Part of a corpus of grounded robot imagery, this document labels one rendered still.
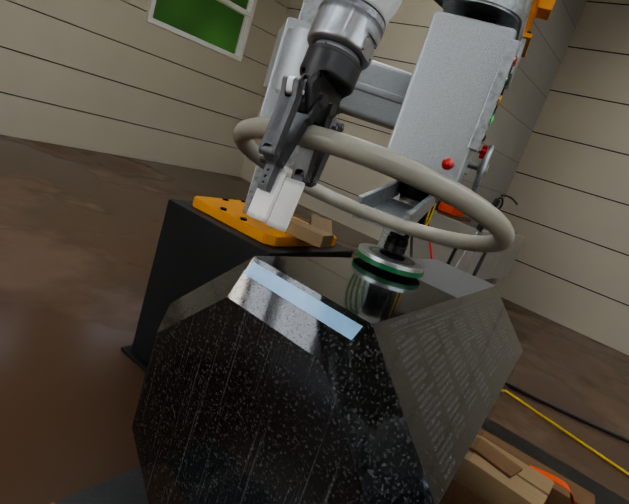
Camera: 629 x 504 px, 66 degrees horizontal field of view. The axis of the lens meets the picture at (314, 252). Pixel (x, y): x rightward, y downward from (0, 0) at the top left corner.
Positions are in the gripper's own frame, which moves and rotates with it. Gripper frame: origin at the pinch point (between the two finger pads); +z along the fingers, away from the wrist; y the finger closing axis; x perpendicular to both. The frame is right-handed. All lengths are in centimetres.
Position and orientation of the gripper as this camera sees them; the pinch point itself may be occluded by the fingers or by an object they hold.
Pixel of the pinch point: (275, 200)
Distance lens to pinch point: 62.7
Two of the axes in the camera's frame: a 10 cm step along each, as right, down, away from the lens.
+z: -3.8, 9.2, -0.2
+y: 4.5, 2.1, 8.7
